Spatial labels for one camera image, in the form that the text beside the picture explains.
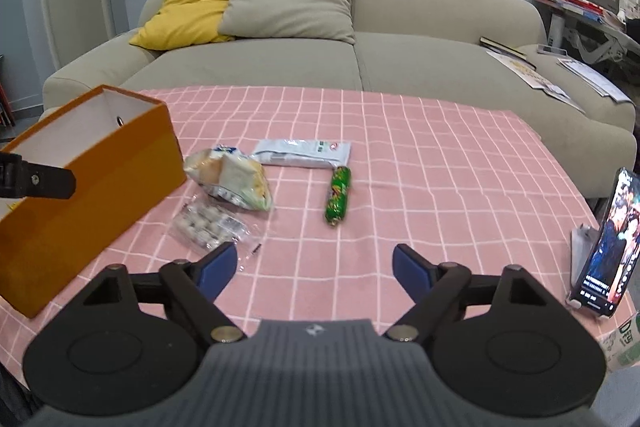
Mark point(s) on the white yellow magazine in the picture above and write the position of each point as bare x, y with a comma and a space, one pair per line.
535, 79

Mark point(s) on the white phone stand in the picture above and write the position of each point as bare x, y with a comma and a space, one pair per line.
585, 252

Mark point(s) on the white flat device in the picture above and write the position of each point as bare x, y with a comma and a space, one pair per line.
552, 49

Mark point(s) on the pink checkered tablecloth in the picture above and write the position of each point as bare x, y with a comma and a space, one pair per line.
450, 187

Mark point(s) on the beige sofa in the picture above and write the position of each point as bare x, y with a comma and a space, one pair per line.
400, 62

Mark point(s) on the white flat pouch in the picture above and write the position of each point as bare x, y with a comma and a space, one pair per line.
300, 153

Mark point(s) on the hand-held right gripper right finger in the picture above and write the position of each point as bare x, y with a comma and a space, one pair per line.
412, 272

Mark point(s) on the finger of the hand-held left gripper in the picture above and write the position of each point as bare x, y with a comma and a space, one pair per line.
50, 182

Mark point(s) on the yellow pillow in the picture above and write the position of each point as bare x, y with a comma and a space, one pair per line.
190, 12

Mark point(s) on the orange cardboard box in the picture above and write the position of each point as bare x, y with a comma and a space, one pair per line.
100, 202

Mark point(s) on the green white tissue pack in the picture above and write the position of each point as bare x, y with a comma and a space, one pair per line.
625, 347

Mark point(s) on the green sausage stick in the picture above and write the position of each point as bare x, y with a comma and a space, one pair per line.
337, 194

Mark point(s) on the dark book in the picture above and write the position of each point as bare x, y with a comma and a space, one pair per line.
502, 47

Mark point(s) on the clear pack of white balls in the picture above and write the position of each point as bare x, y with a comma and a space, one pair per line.
205, 224

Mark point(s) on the white paper booklet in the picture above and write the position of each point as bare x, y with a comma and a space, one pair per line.
595, 79

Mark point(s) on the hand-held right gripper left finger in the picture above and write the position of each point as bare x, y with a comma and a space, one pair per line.
217, 269

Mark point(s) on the smartphone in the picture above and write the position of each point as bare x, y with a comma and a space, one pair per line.
612, 247

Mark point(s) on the clear bread bag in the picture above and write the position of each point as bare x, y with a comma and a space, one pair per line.
235, 177

